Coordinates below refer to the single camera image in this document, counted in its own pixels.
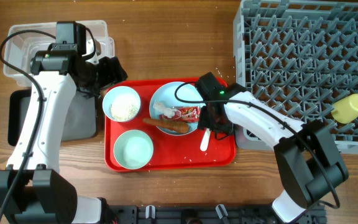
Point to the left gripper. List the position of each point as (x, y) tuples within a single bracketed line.
[(114, 74)]

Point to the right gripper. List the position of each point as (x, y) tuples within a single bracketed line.
[(204, 122)]

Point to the red snack wrapper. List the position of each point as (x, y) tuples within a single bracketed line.
[(187, 114)]

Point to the white plastic spoon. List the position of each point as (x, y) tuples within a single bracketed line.
[(205, 140)]

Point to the orange carrot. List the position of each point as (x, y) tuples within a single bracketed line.
[(177, 126)]

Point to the blue bowl with rice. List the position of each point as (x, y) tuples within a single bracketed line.
[(121, 104)]

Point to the light blue plate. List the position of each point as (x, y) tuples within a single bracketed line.
[(166, 95)]

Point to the white tissue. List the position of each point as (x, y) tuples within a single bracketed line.
[(160, 107)]

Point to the light green bowl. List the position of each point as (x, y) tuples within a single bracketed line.
[(133, 149)]

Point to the yellow plastic cup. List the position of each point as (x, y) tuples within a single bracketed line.
[(346, 109)]

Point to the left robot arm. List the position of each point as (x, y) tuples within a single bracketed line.
[(31, 187)]

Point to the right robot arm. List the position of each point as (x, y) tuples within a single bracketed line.
[(309, 162)]

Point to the grey dishwasher rack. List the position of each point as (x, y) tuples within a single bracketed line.
[(299, 58)]

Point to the black plastic tray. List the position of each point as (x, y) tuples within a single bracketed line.
[(80, 122)]

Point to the red serving tray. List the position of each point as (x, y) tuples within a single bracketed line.
[(170, 152)]

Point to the clear plastic bin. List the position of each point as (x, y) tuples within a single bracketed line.
[(21, 49)]

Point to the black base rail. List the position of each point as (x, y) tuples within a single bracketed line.
[(250, 214)]

